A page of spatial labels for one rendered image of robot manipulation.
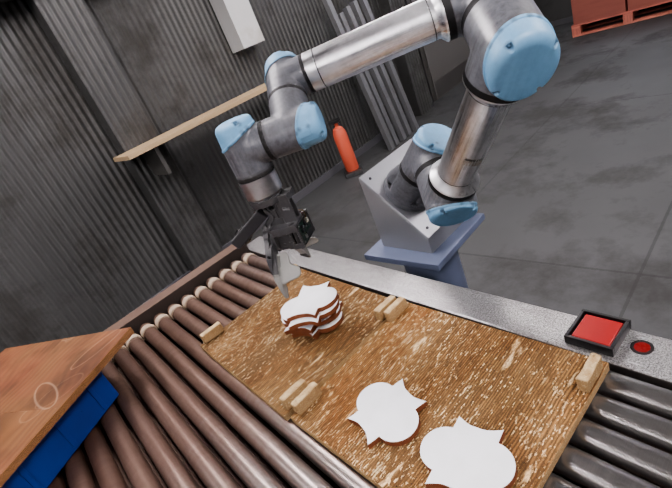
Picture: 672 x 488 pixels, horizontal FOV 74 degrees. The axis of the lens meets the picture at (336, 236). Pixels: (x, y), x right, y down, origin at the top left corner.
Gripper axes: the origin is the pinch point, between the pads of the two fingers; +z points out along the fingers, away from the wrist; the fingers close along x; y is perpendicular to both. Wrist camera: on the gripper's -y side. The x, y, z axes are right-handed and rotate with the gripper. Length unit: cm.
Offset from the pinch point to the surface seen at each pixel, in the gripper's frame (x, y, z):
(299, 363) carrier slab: -11.2, -1.5, 14.1
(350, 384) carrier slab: -17.7, 11.8, 14.1
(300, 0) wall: 412, -118, -65
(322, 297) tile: -0.1, 3.8, 6.1
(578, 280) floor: 126, 65, 108
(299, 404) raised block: -23.7, 4.0, 11.9
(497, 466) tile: -34, 38, 13
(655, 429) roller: -27, 58, 16
